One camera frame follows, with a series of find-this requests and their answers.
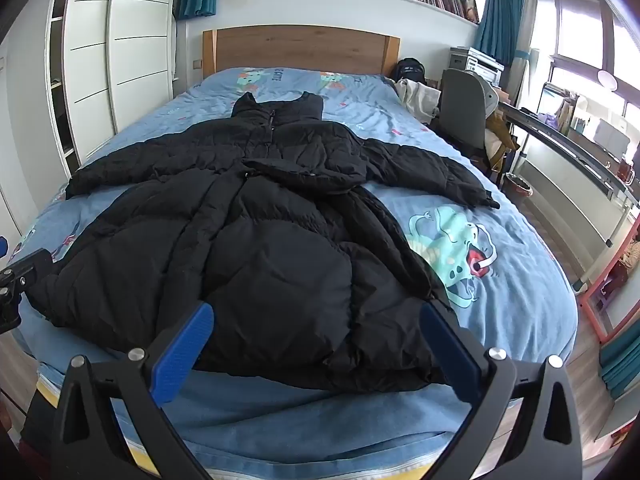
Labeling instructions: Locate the bed with blue printed sheet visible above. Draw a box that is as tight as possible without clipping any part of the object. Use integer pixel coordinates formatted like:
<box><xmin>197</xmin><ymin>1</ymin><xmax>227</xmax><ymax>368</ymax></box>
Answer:
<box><xmin>10</xmin><ymin>66</ymin><xmax>581</xmax><ymax>467</ymax></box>

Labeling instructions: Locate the trash bin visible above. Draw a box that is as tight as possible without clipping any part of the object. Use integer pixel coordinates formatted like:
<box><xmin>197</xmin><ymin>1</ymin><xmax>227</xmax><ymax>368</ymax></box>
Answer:
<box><xmin>501</xmin><ymin>172</ymin><xmax>533</xmax><ymax>206</ymax></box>

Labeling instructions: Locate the white cloth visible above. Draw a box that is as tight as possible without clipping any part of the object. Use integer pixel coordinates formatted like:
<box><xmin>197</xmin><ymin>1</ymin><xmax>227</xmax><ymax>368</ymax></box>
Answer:
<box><xmin>395</xmin><ymin>79</ymin><xmax>443</xmax><ymax>123</ymax></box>

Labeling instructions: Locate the pink framed mirror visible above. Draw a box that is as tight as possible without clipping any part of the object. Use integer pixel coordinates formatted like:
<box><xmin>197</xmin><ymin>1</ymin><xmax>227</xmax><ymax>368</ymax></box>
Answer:
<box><xmin>580</xmin><ymin>210</ymin><xmax>640</xmax><ymax>346</ymax></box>

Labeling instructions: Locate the white wardrobe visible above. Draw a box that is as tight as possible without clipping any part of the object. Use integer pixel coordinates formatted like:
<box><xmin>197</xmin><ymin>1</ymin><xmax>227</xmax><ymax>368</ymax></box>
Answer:
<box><xmin>45</xmin><ymin>0</ymin><xmax>180</xmax><ymax>181</ymax></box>

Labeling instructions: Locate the desk with grey edge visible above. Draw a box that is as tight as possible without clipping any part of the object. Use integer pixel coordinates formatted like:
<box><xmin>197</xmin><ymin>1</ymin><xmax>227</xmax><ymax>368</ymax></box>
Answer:
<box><xmin>497</xmin><ymin>100</ymin><xmax>640</xmax><ymax>221</ymax></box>

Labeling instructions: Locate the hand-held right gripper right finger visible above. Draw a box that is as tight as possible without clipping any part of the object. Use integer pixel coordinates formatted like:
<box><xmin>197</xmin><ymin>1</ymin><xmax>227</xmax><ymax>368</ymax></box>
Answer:
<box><xmin>419</xmin><ymin>301</ymin><xmax>586</xmax><ymax>480</ymax></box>

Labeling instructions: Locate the white drawer unit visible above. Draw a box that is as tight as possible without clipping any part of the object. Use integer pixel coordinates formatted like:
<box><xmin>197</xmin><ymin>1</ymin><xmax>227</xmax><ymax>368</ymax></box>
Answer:
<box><xmin>449</xmin><ymin>46</ymin><xmax>506</xmax><ymax>86</ymax></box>

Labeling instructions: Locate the black backpack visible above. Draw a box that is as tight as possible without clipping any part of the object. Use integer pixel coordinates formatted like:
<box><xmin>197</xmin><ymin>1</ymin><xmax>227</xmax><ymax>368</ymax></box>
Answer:
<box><xmin>392</xmin><ymin>57</ymin><xmax>427</xmax><ymax>86</ymax></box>

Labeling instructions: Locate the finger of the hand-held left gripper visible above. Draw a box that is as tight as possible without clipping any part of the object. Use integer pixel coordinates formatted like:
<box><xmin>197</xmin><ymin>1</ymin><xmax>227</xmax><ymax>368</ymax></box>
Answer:
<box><xmin>0</xmin><ymin>237</ymin><xmax>54</xmax><ymax>333</ymax></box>

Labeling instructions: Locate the wooden headboard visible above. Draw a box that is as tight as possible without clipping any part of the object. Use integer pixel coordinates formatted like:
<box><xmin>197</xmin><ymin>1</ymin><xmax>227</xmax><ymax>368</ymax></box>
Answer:
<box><xmin>202</xmin><ymin>25</ymin><xmax>402</xmax><ymax>81</ymax></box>

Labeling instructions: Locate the window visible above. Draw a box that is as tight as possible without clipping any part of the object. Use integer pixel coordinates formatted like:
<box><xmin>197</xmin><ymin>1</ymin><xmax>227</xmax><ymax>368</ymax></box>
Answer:
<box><xmin>530</xmin><ymin>0</ymin><xmax>640</xmax><ymax>161</ymax></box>

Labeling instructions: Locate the black puffer coat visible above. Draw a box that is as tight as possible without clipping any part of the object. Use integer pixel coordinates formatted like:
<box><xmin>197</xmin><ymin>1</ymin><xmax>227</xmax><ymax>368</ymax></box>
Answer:
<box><xmin>24</xmin><ymin>91</ymin><xmax>502</xmax><ymax>395</ymax></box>

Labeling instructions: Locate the mustard cloth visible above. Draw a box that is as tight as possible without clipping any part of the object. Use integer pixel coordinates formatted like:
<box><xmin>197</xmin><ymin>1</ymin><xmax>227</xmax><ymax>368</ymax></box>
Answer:
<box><xmin>484</xmin><ymin>110</ymin><xmax>521</xmax><ymax>171</ymax></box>

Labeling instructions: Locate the grey chair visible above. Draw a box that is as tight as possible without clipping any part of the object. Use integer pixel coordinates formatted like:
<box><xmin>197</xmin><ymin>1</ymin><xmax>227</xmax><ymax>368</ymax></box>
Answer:
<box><xmin>437</xmin><ymin>68</ymin><xmax>501</xmax><ymax>152</ymax></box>

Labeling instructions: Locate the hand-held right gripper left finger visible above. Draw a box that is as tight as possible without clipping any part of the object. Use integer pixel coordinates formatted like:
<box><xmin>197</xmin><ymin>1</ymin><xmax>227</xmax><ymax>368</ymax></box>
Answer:
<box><xmin>22</xmin><ymin>301</ymin><xmax>216</xmax><ymax>480</ymax></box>

